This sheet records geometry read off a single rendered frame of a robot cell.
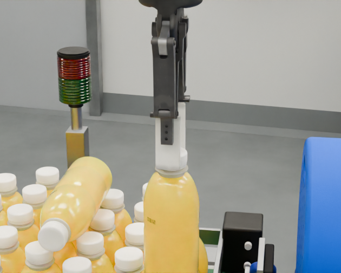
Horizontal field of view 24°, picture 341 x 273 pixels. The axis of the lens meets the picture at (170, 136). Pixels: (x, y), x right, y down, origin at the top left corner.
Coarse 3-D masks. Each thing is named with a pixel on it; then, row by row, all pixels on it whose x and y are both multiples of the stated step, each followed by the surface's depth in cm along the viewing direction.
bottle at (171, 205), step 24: (168, 192) 97; (192, 192) 98; (144, 216) 100; (168, 216) 97; (192, 216) 98; (144, 240) 101; (168, 240) 98; (192, 240) 99; (144, 264) 103; (168, 264) 99; (192, 264) 101
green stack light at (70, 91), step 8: (64, 80) 149; (72, 80) 149; (80, 80) 149; (88, 80) 151; (64, 88) 150; (72, 88) 149; (80, 88) 150; (88, 88) 151; (64, 96) 151; (72, 96) 150; (80, 96) 150; (88, 96) 152; (72, 104) 151; (80, 104) 151
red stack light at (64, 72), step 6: (60, 60) 148; (66, 60) 148; (72, 60) 148; (78, 60) 148; (84, 60) 149; (60, 66) 149; (66, 66) 148; (72, 66) 148; (78, 66) 148; (84, 66) 149; (90, 66) 151; (60, 72) 149; (66, 72) 149; (72, 72) 148; (78, 72) 149; (84, 72) 149; (90, 72) 152; (66, 78) 149; (72, 78) 149; (78, 78) 149; (84, 78) 150
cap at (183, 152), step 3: (183, 150) 98; (183, 153) 97; (186, 153) 97; (183, 156) 97; (186, 156) 97; (183, 159) 97; (186, 159) 97; (183, 162) 97; (186, 162) 98; (183, 165) 97; (180, 168) 97
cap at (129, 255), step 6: (120, 252) 108; (126, 252) 108; (132, 252) 108; (138, 252) 108; (120, 258) 107; (126, 258) 107; (132, 258) 107; (138, 258) 107; (120, 264) 107; (126, 264) 106; (132, 264) 106; (138, 264) 107; (126, 270) 107; (132, 270) 107
